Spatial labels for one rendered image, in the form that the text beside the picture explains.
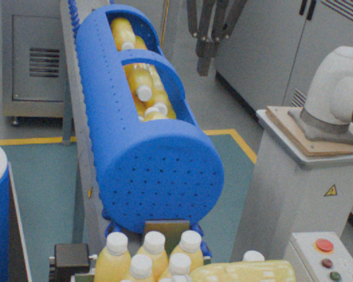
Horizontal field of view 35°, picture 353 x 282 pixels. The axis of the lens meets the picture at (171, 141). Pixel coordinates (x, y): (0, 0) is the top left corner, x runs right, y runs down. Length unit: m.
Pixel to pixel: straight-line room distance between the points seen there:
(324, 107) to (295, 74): 1.84
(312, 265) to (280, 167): 0.73
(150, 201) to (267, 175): 0.71
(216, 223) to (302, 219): 1.18
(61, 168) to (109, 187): 2.01
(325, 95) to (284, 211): 0.39
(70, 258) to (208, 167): 0.36
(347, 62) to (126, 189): 0.81
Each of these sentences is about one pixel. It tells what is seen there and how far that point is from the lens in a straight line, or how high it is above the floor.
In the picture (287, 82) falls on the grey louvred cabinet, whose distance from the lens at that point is 3.66.
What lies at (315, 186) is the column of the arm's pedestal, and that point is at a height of 0.88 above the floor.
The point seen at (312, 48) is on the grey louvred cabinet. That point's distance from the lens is 3.45.
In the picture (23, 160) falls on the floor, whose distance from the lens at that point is 3.30.
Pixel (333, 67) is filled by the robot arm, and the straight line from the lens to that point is 1.73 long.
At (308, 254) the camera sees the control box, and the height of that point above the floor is 1.10.
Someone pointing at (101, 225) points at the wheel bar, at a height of 0.92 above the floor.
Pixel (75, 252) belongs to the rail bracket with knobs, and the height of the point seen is 1.00.
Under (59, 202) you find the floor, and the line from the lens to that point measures 2.98.
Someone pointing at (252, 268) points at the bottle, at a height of 1.17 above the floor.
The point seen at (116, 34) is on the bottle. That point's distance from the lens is 1.84.
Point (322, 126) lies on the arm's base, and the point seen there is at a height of 1.05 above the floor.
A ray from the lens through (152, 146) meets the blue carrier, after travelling 1.19.
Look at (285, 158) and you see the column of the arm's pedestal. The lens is 1.80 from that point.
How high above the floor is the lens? 1.81
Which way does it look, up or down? 30 degrees down
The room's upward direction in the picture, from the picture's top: 10 degrees clockwise
